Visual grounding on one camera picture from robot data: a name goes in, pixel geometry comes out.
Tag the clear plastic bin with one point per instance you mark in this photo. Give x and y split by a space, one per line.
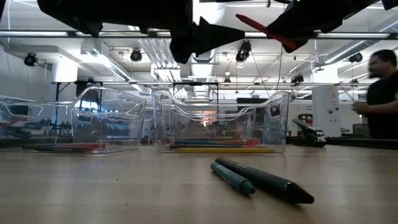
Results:
148 121
211 121
280 124
46 124

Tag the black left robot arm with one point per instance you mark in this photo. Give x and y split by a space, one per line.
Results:
93 12

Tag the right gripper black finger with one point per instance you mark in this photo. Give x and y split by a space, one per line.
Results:
298 25

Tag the orange pencil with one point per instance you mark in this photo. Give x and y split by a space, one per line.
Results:
231 141

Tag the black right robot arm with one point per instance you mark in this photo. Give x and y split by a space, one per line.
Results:
391 3

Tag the person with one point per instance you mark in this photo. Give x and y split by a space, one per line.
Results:
382 102

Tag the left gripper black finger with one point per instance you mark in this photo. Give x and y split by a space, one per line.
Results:
214 35

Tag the overhead LED light bar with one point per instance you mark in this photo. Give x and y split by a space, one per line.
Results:
31 33

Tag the green pencil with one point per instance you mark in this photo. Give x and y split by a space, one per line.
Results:
202 146

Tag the black stapler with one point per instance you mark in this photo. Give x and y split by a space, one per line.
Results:
311 135

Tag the black ceiling spotlight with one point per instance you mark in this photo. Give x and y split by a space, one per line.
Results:
31 59
297 79
136 55
356 58
242 51

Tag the silver ventilation duct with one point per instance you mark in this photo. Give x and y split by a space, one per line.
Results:
211 9

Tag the yellow pencil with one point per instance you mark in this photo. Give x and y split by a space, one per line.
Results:
227 150

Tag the white square pillar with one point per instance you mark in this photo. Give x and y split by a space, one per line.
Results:
326 102

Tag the dark green crayon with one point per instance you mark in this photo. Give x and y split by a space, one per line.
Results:
233 179

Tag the black pen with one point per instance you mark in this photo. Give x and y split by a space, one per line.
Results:
264 180

